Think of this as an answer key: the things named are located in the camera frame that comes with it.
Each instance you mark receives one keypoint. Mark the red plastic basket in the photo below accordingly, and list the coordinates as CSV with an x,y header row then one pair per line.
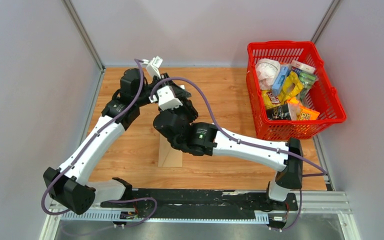
x,y
322,97

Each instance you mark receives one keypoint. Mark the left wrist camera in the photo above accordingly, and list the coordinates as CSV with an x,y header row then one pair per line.
x,y
152,66

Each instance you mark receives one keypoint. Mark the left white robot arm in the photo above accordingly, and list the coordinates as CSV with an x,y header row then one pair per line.
x,y
69,183

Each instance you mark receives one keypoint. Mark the aluminium frame rail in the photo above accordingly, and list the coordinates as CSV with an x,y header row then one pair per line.
x,y
322,215

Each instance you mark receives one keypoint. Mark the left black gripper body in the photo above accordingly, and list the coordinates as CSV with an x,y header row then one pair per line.
x,y
151,90

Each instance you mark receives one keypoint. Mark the blue box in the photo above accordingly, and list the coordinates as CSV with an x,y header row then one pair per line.
x,y
278,83

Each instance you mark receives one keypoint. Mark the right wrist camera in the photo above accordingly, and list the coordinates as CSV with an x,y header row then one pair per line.
x,y
165,98

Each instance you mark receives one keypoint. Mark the orange snack bag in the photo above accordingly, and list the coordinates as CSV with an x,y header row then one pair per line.
x,y
299,112

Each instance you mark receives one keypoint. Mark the white crumpled bag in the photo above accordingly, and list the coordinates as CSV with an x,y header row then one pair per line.
x,y
267,70

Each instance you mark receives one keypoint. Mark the brown paper envelope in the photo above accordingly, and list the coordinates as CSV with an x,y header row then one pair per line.
x,y
168,157

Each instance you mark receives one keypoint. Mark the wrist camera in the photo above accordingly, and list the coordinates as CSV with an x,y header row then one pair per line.
x,y
152,66
165,98

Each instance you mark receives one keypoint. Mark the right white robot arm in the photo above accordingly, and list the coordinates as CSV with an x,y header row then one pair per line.
x,y
176,122

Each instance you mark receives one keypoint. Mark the black snack packet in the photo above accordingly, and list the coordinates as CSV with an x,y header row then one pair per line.
x,y
280,112

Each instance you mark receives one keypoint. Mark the white red small box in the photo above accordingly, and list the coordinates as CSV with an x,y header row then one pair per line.
x,y
302,66

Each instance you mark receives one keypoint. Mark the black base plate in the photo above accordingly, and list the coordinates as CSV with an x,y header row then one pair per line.
x,y
204,203

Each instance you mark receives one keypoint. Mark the green packet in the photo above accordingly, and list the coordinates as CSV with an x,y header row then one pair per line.
x,y
307,80

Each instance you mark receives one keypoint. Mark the yellow snack bag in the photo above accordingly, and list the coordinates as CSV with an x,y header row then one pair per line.
x,y
292,86

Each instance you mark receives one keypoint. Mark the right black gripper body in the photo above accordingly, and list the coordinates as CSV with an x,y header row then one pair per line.
x,y
186,112

